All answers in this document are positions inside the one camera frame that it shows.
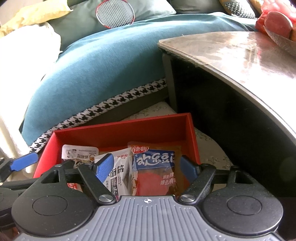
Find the red white barcode snack packet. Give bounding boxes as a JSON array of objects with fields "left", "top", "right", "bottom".
[{"left": 67, "top": 183, "right": 78, "bottom": 190}]

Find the white gluten strip packet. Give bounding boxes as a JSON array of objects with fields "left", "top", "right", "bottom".
[{"left": 94, "top": 148, "right": 132, "bottom": 200}]

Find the blue red tofu snack packet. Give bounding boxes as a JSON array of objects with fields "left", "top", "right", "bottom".
[{"left": 128, "top": 141, "right": 184, "bottom": 197}]

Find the white small snack packet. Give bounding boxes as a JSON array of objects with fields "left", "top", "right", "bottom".
[{"left": 61, "top": 145, "right": 99, "bottom": 168}]

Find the red cardboard box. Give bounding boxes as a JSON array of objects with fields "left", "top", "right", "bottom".
[{"left": 33, "top": 112, "right": 201, "bottom": 197}]

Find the teal sofa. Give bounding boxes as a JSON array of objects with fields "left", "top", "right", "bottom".
[{"left": 22, "top": 12, "right": 255, "bottom": 152}]

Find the dark coffee table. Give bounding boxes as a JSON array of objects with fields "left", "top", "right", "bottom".
[{"left": 158, "top": 32, "right": 295, "bottom": 197}]

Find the white towel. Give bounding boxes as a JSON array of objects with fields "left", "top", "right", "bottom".
[{"left": 1, "top": 23, "right": 61, "bottom": 158}]

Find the grey green back cushion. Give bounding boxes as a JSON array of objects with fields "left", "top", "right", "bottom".
[{"left": 49, "top": 1, "right": 176, "bottom": 50}]

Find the yellow pillow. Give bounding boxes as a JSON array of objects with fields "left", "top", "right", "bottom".
[{"left": 1, "top": 0, "right": 72, "bottom": 37}]

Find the glass fruit bowl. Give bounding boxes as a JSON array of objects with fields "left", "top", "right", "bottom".
[{"left": 264, "top": 27, "right": 296, "bottom": 57}]

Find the red badminton racket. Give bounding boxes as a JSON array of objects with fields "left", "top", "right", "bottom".
[{"left": 96, "top": 0, "right": 135, "bottom": 29}]

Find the dark grey back cushion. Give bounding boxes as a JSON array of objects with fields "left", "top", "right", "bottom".
[{"left": 169, "top": 0, "right": 227, "bottom": 14}]

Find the red apple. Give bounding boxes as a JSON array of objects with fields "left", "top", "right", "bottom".
[{"left": 264, "top": 11, "right": 292, "bottom": 39}]

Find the patterned yellow cushion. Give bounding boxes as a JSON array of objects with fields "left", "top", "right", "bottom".
[{"left": 219, "top": 0, "right": 259, "bottom": 19}]

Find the red plastic bag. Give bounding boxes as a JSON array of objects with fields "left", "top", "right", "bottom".
[{"left": 255, "top": 1, "right": 295, "bottom": 32}]

